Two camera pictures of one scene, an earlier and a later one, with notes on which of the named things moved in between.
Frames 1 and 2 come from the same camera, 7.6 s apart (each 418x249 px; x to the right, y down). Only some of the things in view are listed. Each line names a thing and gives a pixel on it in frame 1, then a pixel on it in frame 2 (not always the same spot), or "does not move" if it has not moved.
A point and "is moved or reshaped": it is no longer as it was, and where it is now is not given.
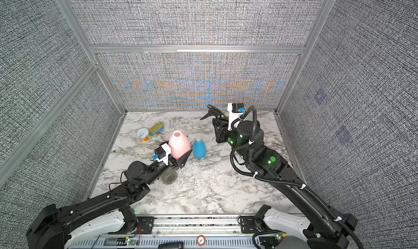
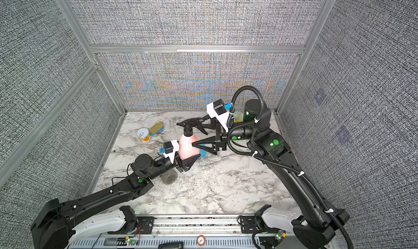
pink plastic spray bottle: x=179 y=144 is moved or reshaped
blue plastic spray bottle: x=199 y=149 does not move
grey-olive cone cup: x=169 y=176 does not move
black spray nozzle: x=213 y=111 is moved or reshaped
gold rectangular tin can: x=157 y=129 does not move
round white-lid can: x=143 y=134 does not move
